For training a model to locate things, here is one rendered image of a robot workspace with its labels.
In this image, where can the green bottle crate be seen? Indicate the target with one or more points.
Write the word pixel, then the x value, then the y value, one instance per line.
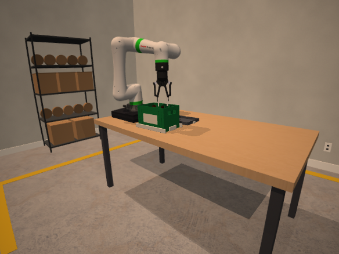
pixel 159 117

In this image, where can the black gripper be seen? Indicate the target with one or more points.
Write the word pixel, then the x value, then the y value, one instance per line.
pixel 162 82

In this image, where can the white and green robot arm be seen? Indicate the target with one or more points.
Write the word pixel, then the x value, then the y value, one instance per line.
pixel 119 47

